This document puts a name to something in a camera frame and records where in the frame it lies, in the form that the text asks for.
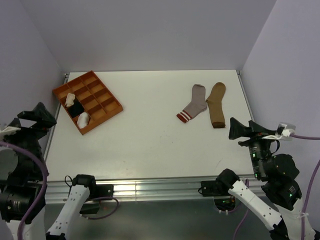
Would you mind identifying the grey sock red stripes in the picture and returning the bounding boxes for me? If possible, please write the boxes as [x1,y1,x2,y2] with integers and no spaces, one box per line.
[176,84,207,123]

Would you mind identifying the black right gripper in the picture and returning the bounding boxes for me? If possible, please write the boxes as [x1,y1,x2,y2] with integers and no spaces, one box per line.
[227,115,276,178]

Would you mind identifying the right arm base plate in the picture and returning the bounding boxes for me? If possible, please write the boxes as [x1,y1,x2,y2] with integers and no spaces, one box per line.
[197,180,233,197]

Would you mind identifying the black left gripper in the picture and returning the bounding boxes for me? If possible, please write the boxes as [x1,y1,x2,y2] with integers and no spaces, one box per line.
[0,101,56,174]

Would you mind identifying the black sock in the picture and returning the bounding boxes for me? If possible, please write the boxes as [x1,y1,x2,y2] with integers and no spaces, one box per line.
[67,101,85,118]

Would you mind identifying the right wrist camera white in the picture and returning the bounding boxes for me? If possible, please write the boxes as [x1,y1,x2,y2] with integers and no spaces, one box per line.
[262,122,296,141]

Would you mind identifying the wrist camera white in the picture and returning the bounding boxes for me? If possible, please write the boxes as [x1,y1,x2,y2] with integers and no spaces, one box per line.
[262,122,296,141]
[0,126,21,141]

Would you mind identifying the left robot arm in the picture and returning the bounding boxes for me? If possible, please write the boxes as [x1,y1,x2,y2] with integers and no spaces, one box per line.
[0,102,98,240]

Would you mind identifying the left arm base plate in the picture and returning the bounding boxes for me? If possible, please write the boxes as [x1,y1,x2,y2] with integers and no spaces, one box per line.
[87,184,114,201]

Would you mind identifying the white sock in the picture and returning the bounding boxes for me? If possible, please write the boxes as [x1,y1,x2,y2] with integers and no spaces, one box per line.
[76,112,90,129]

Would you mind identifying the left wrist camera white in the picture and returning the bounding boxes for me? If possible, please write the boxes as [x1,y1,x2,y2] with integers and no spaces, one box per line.
[0,126,21,141]

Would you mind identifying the orange compartment tray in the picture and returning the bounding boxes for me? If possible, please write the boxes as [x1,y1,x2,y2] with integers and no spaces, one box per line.
[52,70,123,135]

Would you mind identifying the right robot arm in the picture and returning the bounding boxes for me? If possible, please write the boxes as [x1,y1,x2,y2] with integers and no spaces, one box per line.
[216,117,320,240]

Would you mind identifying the cream brown striped sock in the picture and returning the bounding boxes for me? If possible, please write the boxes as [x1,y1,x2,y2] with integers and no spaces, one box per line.
[64,93,76,108]

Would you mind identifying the aluminium frame rail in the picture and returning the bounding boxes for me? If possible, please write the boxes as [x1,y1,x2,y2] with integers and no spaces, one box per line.
[45,175,265,204]

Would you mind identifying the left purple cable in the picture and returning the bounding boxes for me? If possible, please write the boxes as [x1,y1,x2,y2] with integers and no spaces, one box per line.
[0,141,120,240]

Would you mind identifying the tan brown sock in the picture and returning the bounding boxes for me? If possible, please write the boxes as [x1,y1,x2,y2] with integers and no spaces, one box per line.
[206,82,226,129]

